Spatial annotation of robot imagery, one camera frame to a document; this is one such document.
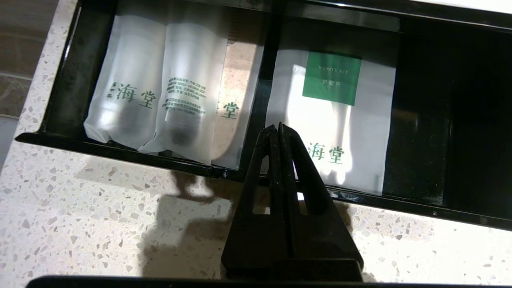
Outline black glossy drawer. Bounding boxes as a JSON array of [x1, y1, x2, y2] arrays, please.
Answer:
[[15, 0, 512, 232]]

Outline frosted vanity kit packet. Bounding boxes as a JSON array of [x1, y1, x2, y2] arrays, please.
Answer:
[[260, 48, 397, 196]]

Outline frosted packet green characters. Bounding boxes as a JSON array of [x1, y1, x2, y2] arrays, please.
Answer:
[[83, 12, 168, 149], [211, 40, 265, 169]]

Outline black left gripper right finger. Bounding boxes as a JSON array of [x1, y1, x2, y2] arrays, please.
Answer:
[[278, 122, 364, 277]]

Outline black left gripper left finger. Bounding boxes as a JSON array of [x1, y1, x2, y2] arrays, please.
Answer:
[[221, 124, 286, 277]]

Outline frosted packet small print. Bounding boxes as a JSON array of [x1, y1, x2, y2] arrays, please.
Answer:
[[138, 8, 228, 165]]

